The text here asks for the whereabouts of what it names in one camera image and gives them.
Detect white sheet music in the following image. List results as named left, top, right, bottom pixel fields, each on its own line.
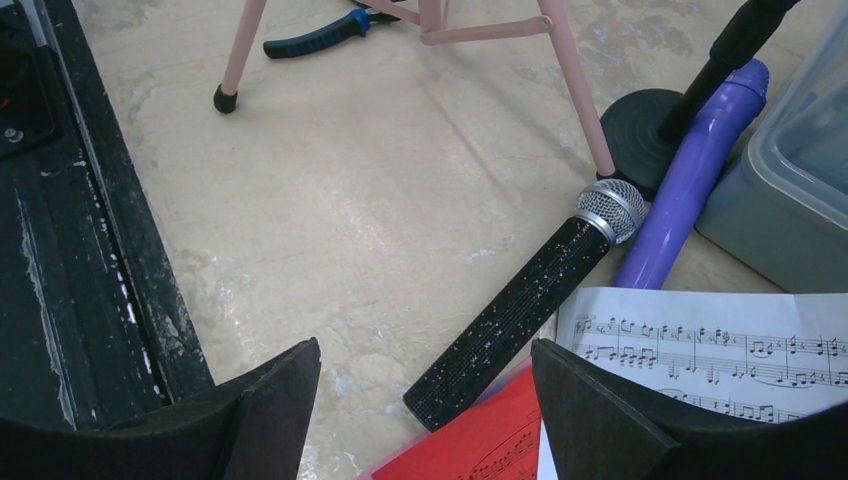
left=540, top=287, right=847, bottom=479

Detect translucent plastic storage box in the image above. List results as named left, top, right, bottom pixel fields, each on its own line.
left=696, top=5, right=847, bottom=293

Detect blue-handled pliers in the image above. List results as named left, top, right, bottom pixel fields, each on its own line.
left=263, top=1, right=400, bottom=59

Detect silver condenser microphone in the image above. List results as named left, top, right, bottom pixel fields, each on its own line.
left=403, top=178, right=647, bottom=432

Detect pink music stand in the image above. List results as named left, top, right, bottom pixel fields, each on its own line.
left=211, top=0, right=621, bottom=181

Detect purple microphone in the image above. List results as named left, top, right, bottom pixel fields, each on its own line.
left=614, top=58, right=769, bottom=289

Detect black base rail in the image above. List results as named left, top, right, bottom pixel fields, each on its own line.
left=1, top=1, right=214, bottom=431

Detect black round-base mic stand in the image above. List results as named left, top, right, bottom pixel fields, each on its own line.
left=601, top=0, right=798, bottom=201

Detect red sheet music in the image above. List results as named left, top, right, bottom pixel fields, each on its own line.
left=372, top=367, right=541, bottom=480

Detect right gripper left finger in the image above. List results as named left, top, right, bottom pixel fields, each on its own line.
left=1, top=338, right=321, bottom=479

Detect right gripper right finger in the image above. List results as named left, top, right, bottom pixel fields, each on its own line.
left=531, top=340, right=847, bottom=479

